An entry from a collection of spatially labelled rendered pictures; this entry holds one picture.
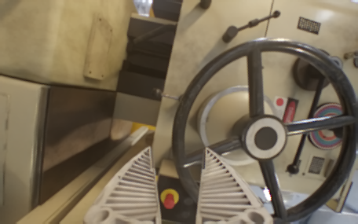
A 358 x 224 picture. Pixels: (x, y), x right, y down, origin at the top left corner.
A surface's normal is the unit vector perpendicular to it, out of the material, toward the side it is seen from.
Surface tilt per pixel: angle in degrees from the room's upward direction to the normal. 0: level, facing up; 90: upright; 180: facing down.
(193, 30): 90
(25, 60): 90
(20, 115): 90
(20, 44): 90
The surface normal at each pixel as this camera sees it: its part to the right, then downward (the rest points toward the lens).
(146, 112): 0.00, 0.10
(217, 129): -0.49, 0.07
